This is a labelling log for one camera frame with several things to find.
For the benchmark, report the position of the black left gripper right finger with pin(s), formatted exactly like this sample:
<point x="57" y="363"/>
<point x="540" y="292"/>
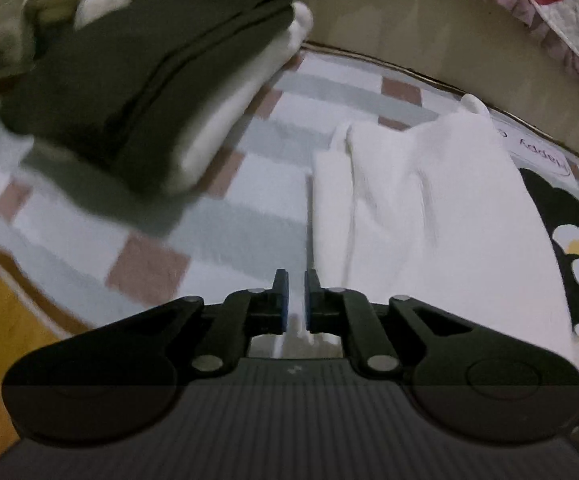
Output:
<point x="471" y="381"/>

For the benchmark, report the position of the checkered Happy dog rug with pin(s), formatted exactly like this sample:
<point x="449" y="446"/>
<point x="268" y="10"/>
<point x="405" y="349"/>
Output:
<point x="83" y="252"/>

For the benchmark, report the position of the folded white garment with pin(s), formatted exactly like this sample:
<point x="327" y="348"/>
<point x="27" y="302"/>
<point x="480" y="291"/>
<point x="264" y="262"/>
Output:
<point x="202" y="136"/>

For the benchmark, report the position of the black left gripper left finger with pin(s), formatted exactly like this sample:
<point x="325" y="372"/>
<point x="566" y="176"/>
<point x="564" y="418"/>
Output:
<point x="113" y="383"/>

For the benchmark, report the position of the white waffle knit garment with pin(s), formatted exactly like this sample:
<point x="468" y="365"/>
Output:
<point x="440" y="213"/>

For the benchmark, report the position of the black Mickey shaped mat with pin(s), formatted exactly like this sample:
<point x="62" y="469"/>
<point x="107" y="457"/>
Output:
<point x="574" y="269"/>

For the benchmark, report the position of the beige sofa base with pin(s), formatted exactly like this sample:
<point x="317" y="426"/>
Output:
<point x="475" y="45"/>

